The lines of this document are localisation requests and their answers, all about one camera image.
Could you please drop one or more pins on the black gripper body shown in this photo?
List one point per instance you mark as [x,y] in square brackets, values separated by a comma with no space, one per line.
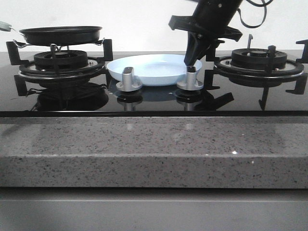
[189,23]

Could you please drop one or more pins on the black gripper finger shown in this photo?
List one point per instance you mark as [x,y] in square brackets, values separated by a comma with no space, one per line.
[205,48]
[195,48]

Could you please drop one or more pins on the light blue plate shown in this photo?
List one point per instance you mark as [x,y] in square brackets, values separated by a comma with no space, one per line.
[151,69]

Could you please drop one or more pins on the black pan with green handle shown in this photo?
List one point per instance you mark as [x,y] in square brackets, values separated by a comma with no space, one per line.
[62,35]

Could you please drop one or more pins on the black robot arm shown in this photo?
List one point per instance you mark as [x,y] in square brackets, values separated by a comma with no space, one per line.
[218,12]

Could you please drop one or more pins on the black empty burner grate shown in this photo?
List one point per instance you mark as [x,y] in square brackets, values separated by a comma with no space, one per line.
[257,69]

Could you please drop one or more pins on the black empty burner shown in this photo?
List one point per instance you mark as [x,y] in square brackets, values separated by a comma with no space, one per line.
[256,58]

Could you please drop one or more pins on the silver stove knob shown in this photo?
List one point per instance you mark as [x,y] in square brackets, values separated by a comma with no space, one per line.
[129,83]
[190,83]

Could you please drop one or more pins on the black glass gas cooktop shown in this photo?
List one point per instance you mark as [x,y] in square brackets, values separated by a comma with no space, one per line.
[223,94]

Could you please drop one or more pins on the black burner under pan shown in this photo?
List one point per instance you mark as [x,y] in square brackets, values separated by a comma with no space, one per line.
[70,59]

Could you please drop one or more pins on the black pan support grate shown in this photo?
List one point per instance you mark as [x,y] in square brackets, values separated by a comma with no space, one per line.
[57,78]

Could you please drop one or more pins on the metal wire trivet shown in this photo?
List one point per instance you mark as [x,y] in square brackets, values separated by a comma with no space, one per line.
[22,45]

